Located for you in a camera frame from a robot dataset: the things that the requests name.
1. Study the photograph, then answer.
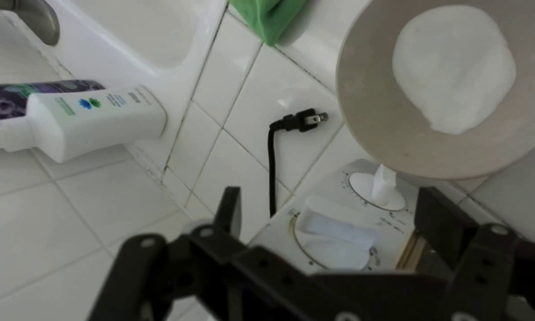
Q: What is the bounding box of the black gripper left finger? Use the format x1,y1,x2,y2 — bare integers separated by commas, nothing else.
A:
87,186,340,321

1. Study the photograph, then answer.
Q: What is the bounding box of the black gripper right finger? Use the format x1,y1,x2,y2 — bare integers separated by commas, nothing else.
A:
313,186,535,321

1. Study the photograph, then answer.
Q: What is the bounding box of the white oven timer knob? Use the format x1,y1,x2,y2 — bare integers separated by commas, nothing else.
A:
290,198,381,273

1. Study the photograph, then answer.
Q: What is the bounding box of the white oven temperature knob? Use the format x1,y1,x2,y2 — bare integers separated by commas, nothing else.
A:
345,163,408,213

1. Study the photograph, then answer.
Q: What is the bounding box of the white soap bottle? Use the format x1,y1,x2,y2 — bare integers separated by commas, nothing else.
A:
0,79,169,166

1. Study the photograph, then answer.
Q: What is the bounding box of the beige ceramic bowl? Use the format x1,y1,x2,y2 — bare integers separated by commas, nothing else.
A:
334,0,535,182

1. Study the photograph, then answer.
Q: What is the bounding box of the white powder heap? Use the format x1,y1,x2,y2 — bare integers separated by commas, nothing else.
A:
390,6,516,138

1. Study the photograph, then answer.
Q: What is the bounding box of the green cloth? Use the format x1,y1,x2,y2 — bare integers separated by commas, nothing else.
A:
227,0,310,49

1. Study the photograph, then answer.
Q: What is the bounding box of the black power cord with plug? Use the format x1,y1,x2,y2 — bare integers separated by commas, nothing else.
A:
265,107,329,220

